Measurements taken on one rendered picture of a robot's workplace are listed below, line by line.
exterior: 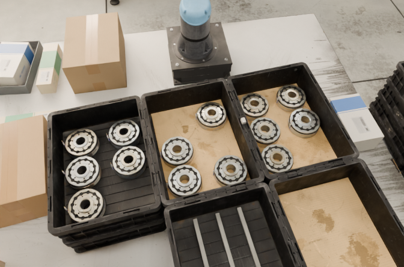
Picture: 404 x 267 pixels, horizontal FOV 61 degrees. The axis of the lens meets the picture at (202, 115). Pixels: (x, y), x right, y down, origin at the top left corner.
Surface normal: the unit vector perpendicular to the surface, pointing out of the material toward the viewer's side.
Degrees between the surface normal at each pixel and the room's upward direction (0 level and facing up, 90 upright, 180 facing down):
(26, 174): 0
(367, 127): 0
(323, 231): 0
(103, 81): 90
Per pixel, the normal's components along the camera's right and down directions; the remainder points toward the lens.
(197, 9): 0.03, -0.43
